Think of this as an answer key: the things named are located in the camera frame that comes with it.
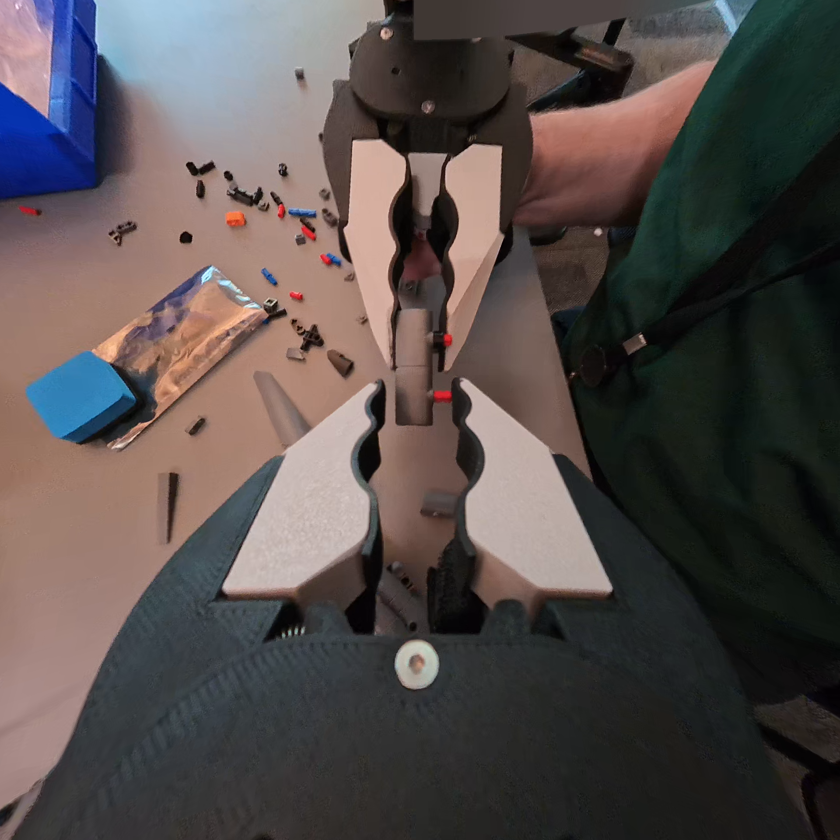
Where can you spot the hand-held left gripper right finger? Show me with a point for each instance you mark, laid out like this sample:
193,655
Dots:
538,531

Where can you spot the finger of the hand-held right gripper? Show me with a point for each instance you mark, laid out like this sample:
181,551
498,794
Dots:
367,229
479,216

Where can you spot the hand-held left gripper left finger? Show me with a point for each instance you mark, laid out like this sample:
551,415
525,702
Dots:
302,531

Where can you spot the grey beam with red pins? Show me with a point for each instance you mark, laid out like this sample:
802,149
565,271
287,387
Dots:
413,380

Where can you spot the person's right forearm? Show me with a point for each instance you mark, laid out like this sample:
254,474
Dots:
604,151

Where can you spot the person's right hand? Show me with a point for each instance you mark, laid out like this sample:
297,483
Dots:
421,262

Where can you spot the black round floor base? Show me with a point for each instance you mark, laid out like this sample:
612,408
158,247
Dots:
548,235

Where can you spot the small grey block piece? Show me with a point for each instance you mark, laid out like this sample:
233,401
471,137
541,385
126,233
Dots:
439,504

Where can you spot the dark grey ribbed connector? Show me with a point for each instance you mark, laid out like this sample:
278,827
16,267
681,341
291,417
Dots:
397,594

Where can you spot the black cross connector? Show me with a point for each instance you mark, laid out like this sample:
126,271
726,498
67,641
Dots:
311,337

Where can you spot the long grey wing panel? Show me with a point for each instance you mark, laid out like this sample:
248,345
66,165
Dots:
282,410

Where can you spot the cluster of small assorted pieces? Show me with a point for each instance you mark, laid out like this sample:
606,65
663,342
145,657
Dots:
243,195

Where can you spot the dark grey cone piece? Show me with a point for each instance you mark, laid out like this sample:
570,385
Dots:
340,363

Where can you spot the grey wedge slope brick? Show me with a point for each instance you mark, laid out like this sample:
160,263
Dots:
166,505

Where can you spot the small dark grey connector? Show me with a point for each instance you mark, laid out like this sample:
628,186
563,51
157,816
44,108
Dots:
195,426

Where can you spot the silver foil bag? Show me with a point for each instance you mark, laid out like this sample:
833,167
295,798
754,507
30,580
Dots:
184,341

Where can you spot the dark angled connector piece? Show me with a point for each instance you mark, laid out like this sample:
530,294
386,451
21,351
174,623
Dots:
121,233

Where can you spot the blue foam block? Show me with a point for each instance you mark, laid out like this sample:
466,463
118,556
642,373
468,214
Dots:
79,397

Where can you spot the blue storage bin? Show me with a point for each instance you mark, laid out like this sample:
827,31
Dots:
39,157

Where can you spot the clear plastic bags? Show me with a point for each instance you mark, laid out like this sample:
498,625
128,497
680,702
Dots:
23,52

